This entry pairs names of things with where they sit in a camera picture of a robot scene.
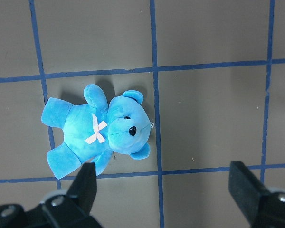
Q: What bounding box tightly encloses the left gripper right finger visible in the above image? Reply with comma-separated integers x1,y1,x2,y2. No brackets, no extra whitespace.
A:
228,161,285,228

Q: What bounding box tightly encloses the blue teddy bear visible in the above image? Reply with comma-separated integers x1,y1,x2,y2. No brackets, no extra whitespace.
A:
41,84,153,179

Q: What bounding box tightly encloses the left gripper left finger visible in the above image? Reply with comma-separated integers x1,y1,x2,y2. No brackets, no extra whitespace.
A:
42,163,102,228

